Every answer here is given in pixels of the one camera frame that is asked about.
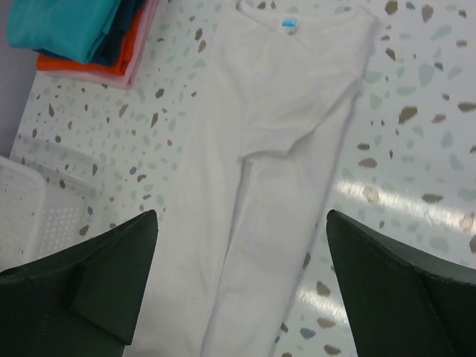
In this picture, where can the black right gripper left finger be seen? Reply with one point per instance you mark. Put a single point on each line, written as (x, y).
(82, 301)

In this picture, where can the white plastic basket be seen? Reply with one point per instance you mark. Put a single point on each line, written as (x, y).
(44, 204)

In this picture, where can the pink folded t-shirt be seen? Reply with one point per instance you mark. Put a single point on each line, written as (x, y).
(126, 80)

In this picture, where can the orange folded t-shirt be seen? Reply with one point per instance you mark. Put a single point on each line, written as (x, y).
(47, 63)

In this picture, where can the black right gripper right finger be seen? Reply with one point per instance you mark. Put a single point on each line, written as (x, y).
(400, 301)

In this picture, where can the teal folded t-shirt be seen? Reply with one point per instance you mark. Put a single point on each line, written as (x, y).
(30, 23)

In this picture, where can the white t-shirt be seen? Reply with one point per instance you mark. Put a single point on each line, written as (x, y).
(254, 172)

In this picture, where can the navy folded t-shirt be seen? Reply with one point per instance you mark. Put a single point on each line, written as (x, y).
(90, 31)

